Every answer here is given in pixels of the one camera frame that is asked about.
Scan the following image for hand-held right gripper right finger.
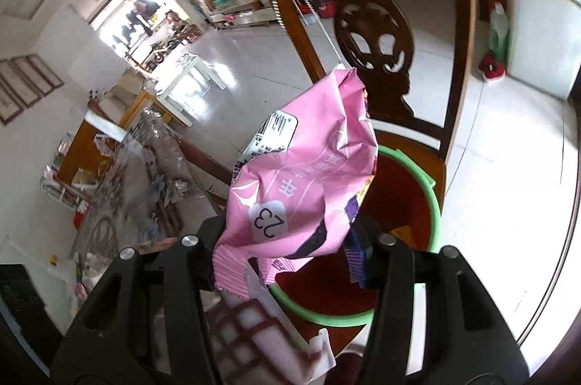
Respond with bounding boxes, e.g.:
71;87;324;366
347;215;532;385

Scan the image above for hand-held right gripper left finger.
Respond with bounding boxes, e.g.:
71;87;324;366
50;215;228;385

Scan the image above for red bucket with green rim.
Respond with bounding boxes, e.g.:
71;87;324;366
267;144;443;329

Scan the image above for pink snack packet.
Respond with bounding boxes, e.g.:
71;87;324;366
213;66;379;300

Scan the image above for clear plastic bottle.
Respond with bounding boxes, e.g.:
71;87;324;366
131;106;187;170

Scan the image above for small white table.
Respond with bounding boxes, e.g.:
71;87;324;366
152;51;228;128

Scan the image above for small red object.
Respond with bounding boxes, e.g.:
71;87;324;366
479;54;507;81

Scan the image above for white and green bottle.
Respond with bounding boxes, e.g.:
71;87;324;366
489;3;511;59

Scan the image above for framed wall scrolls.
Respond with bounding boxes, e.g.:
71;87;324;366
0;53;65;126

